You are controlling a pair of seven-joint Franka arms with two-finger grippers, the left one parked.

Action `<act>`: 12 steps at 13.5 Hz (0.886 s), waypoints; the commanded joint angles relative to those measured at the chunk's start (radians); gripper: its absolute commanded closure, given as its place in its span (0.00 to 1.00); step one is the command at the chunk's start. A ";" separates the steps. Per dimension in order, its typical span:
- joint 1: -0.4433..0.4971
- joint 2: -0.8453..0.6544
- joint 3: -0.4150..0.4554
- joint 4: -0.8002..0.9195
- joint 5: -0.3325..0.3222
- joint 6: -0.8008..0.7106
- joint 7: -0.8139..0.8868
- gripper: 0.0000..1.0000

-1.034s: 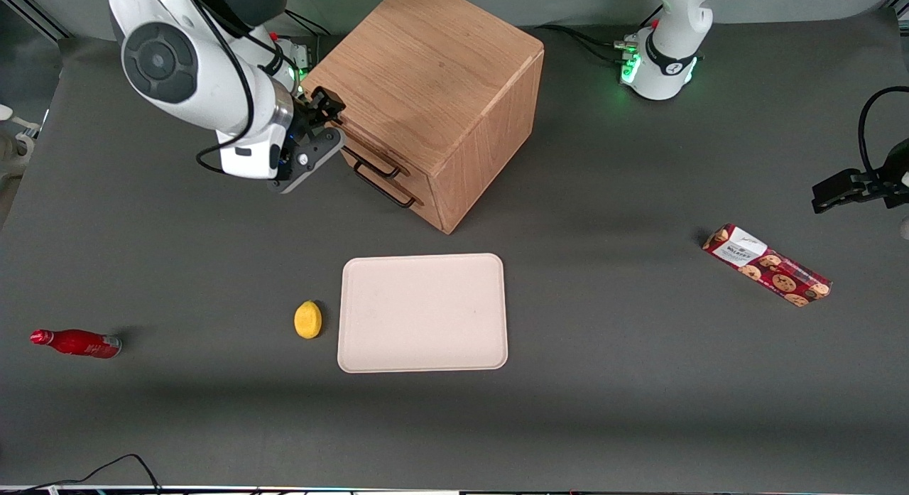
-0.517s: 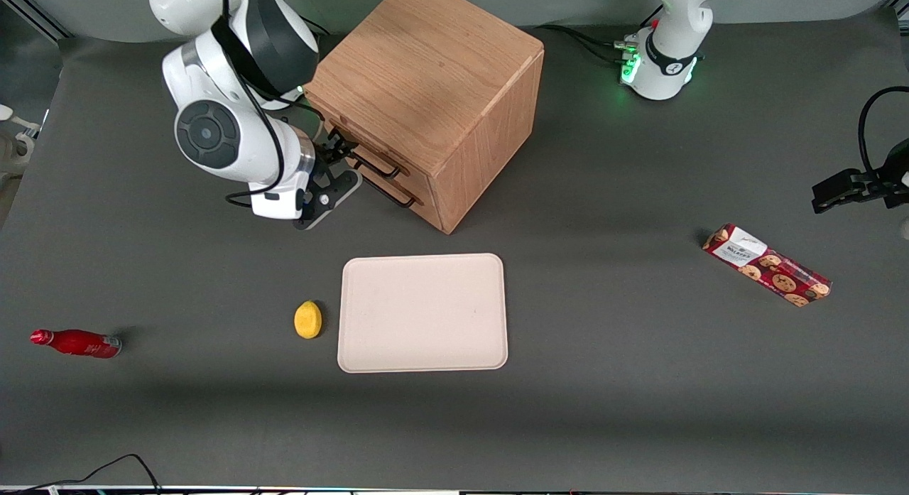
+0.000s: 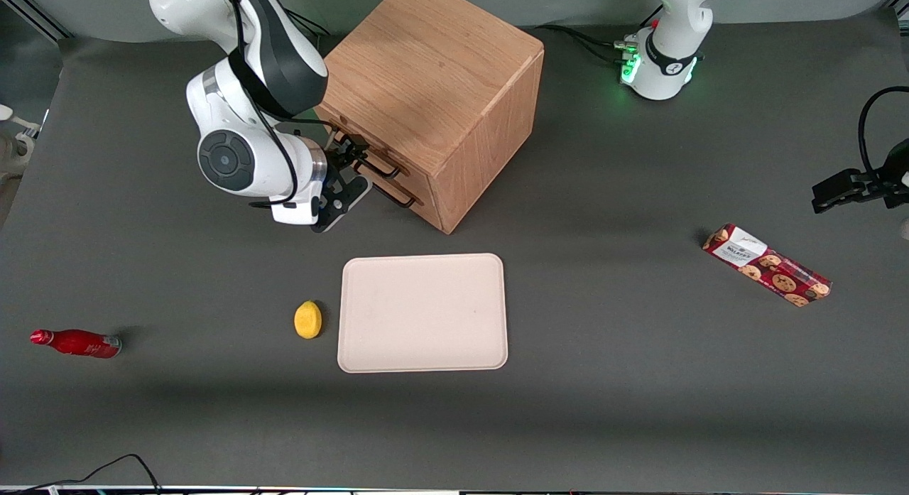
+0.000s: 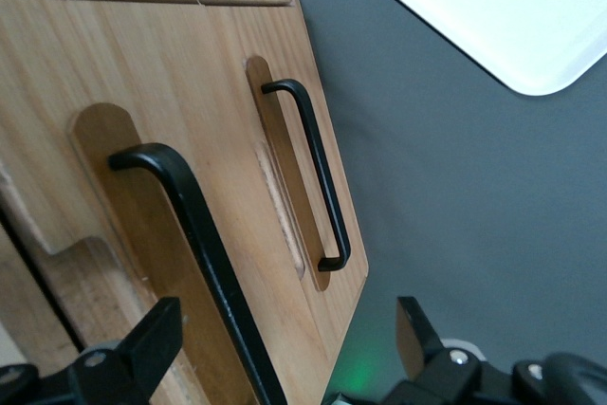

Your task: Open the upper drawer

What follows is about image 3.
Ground white clamp device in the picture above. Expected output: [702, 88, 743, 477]
[0, 103, 42, 178]

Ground yellow lemon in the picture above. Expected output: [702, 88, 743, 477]
[294, 300, 323, 339]

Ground wooden drawer cabinet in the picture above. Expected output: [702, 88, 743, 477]
[315, 0, 545, 235]

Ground beige rectangular tray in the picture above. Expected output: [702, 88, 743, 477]
[337, 253, 509, 374]

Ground aluminium frame rail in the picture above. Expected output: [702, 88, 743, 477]
[0, 0, 73, 43]

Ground black looped gripper cable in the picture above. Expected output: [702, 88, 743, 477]
[857, 86, 909, 178]

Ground red tartan cookie box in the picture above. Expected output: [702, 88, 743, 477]
[702, 224, 833, 308]

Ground black arm base cables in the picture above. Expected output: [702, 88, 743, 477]
[283, 6, 332, 40]
[543, 5, 665, 67]

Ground black cable at table edge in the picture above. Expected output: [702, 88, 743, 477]
[21, 453, 162, 494]

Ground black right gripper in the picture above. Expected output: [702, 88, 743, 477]
[312, 134, 372, 234]

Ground wooden drawer with black handle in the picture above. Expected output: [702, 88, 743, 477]
[316, 108, 431, 197]
[353, 160, 450, 234]

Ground red bottle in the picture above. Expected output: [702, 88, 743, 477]
[30, 329, 123, 359]

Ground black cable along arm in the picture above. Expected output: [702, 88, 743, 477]
[226, 0, 336, 208]

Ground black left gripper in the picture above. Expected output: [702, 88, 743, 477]
[812, 138, 909, 214]

